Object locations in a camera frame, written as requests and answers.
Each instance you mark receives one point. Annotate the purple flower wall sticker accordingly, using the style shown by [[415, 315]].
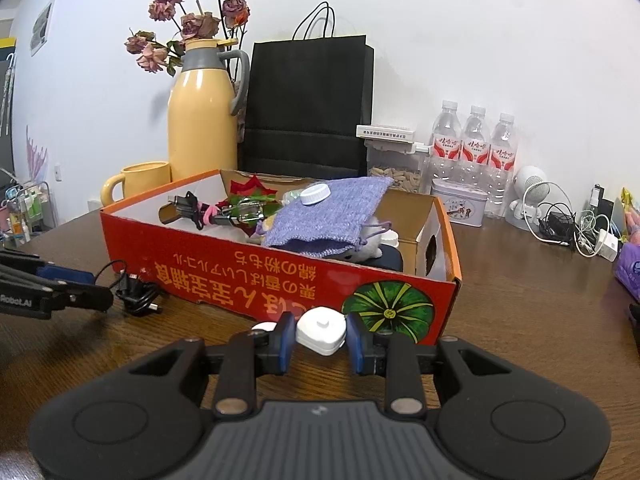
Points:
[[36, 157]]

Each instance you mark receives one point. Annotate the dark grey cabinet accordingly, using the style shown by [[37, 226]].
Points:
[[6, 110]]

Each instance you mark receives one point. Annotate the white wall socket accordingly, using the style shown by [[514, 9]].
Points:
[[58, 172]]

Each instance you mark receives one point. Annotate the wall poster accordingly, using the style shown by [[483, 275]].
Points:
[[42, 25]]

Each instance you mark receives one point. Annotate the white printed tin box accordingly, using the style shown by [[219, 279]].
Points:
[[460, 205]]

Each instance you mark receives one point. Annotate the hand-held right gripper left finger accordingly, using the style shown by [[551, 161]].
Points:
[[286, 345]]

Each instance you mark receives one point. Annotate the clear seed container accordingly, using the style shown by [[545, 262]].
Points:
[[400, 177]]

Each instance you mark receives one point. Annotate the white charger adapter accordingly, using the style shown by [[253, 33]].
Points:
[[609, 246]]

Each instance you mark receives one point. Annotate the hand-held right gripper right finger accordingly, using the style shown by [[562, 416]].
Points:
[[357, 345]]

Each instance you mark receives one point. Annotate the small black box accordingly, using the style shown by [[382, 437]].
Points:
[[606, 212]]

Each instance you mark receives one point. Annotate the dark blue pouch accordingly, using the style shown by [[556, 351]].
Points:
[[387, 260]]

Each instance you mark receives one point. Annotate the small white plastic piece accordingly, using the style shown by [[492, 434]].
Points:
[[262, 327]]

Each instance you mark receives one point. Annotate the white ribbed jar lid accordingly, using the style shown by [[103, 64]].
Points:
[[315, 195]]

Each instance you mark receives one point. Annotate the yellow thermos jug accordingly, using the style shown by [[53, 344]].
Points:
[[200, 125]]

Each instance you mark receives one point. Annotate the white outlet panel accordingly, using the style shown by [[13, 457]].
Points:
[[95, 205]]

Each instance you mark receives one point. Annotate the red green flower decoration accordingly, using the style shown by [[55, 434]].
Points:
[[250, 187]]

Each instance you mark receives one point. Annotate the purple knitted pouch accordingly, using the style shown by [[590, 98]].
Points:
[[330, 215]]

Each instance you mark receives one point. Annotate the white robot-shaped speaker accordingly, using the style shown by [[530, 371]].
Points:
[[530, 182]]

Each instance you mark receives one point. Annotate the black paper bag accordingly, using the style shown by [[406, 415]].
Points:
[[310, 110]]

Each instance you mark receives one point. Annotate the dried pink flowers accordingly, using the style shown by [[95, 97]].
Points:
[[200, 25]]

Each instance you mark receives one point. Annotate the yellow packet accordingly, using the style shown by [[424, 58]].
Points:
[[630, 210]]

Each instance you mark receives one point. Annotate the white square plastic device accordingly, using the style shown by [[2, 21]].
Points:
[[320, 332]]

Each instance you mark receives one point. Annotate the black object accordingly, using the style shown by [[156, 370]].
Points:
[[635, 327]]

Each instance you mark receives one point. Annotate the white book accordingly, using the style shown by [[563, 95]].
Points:
[[385, 132]]

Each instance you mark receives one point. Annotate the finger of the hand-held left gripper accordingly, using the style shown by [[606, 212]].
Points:
[[65, 274], [85, 299]]

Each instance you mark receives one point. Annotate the orange cardboard box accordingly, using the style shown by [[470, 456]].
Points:
[[200, 260]]

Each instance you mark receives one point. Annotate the purple packet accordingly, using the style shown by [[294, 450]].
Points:
[[630, 267]]

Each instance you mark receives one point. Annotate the yellow mug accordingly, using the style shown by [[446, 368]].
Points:
[[145, 180]]

